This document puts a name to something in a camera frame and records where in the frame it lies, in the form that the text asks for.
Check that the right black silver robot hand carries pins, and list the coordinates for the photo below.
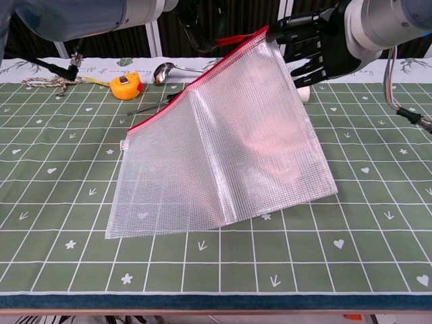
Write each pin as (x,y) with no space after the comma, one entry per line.
(334,50)

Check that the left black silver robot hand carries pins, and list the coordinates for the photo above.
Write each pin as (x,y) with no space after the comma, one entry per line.
(200,45)

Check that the clear mesh zipper pouch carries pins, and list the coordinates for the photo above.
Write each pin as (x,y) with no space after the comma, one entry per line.
(229,155)

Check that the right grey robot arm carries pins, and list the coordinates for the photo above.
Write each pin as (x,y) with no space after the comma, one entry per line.
(391,23)

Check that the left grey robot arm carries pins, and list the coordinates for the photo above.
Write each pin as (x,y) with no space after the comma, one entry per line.
(84,17)

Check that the green lint roller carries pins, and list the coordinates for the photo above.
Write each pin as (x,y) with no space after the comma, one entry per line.
(303,95)

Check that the yellow tape measure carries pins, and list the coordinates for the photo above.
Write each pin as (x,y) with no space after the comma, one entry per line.
(126,89)

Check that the green grid tablecloth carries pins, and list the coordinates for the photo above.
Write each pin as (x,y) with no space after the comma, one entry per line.
(354,202)

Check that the white aluminium partition post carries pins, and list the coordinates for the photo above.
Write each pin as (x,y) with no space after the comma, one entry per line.
(60,50)
(285,8)
(152,40)

